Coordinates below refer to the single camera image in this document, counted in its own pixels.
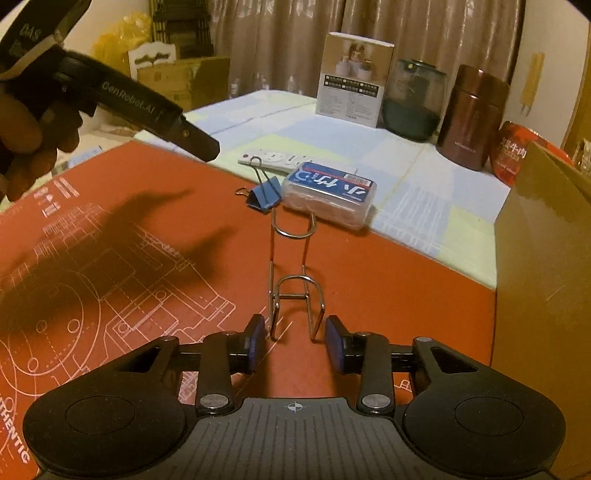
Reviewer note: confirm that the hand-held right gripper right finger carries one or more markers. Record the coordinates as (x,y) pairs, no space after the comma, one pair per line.
(334,344)

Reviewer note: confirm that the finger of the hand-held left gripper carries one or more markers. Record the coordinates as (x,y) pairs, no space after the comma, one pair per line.
(196,141)

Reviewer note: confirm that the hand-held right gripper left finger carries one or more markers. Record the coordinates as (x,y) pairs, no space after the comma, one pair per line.
(256,342)

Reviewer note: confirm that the large cardboard box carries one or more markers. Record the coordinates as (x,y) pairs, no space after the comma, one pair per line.
(540,286)

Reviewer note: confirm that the person's left hand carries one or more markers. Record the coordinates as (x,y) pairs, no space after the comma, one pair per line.
(27,143)

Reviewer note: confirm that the yellow plastic bag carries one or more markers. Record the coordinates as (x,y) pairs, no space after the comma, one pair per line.
(117,41)

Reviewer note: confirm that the white carved wooden panel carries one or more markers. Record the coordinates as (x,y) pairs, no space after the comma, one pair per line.
(152,55)

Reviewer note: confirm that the small cardboard box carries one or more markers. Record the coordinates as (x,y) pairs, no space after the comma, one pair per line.
(189,83)

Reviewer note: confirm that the white remote control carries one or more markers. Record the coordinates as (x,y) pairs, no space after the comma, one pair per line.
(272,159)

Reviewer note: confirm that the red printed mat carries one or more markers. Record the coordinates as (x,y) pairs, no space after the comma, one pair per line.
(378,277)

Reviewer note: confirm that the pale checked tablecloth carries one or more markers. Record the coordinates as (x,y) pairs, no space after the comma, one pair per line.
(277,120)

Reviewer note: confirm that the blue binder clip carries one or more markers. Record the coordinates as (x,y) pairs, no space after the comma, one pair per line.
(265,196)

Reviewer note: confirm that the dark woven basket stack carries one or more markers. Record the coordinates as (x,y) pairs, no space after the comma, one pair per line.
(182,27)

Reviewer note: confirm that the beige curtain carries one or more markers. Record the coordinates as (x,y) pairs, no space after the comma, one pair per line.
(286,41)

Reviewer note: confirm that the clear plastic box blue label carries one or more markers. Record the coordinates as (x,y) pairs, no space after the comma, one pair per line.
(332,203)

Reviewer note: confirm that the white product box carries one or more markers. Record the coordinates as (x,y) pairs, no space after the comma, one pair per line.
(353,83)

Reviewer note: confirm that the green glass jar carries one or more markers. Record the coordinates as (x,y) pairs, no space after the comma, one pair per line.
(413,110)

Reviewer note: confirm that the red snack canister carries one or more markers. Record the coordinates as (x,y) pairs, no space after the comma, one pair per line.
(512,152)

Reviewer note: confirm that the brown metal canister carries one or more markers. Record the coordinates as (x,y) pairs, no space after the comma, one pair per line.
(471,120)

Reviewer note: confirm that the wooden door panel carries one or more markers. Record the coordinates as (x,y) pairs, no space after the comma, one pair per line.
(581,78)

